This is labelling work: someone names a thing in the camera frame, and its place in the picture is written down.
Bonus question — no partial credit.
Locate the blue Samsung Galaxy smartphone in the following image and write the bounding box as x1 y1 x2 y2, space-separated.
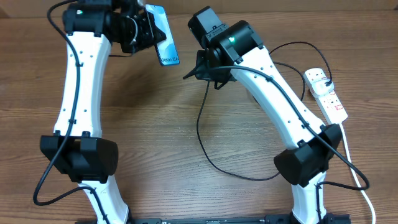
146 4 180 66

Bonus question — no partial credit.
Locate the black USB charging cable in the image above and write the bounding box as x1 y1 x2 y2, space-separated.
196 41 333 182

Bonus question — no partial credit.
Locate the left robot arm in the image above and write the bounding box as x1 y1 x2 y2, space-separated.
40 1 172 223

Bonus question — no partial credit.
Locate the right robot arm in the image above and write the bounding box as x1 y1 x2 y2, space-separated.
188 6 342 223

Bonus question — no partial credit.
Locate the white charger plug adapter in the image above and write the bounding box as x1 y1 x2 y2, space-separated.
310 80 335 98

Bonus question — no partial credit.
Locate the white power strip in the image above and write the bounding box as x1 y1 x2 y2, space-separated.
303 68 348 124

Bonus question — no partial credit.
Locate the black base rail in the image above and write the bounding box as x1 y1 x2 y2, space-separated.
74 213 352 224

